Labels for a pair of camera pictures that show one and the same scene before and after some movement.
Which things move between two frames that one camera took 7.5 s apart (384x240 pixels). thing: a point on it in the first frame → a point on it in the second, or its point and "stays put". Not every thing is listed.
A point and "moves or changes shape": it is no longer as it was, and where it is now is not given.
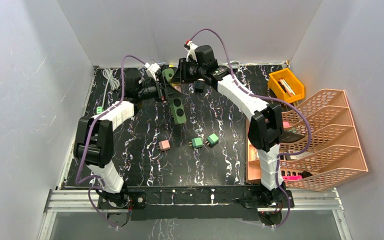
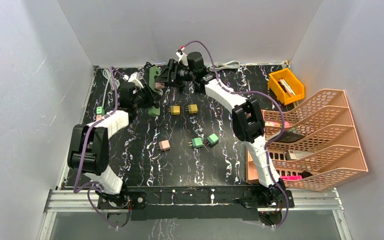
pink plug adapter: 178,88 moves or changes shape
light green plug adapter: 212,139 stays put
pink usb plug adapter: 164,145 stays put
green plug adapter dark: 196,142 stays put
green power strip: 176,104 → 154,108
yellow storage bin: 284,85 stays put
